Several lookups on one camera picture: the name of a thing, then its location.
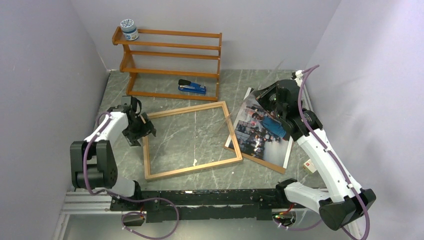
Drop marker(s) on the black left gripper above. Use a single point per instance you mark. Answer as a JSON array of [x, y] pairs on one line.
[[134, 142]]

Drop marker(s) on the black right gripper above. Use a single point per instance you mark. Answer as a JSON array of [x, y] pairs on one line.
[[262, 95]]

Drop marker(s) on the light wooden picture frame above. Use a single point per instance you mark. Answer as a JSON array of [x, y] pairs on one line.
[[191, 139]]

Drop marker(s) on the printed street photo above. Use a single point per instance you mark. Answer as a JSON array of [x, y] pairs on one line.
[[247, 128]]

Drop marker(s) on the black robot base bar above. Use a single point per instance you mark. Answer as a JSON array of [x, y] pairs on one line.
[[218, 204]]

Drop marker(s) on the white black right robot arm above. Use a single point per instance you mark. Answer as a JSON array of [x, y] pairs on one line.
[[345, 200]]

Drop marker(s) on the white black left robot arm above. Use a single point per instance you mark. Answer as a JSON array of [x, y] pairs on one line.
[[92, 161]]

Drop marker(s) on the blue black stapler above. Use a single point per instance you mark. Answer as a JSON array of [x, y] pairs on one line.
[[191, 87]]

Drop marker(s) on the small white red box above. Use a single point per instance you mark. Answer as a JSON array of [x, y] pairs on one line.
[[309, 166]]

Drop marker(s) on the orange wooden shelf rack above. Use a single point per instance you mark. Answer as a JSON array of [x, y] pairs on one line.
[[171, 53]]

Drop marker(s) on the white blue lidded jar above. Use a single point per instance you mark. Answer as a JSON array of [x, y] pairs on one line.
[[129, 29]]

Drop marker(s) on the brown frame backing board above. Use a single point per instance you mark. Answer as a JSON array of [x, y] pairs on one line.
[[271, 154]]

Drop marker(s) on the aluminium rail frame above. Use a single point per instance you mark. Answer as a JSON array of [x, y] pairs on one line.
[[94, 169]]

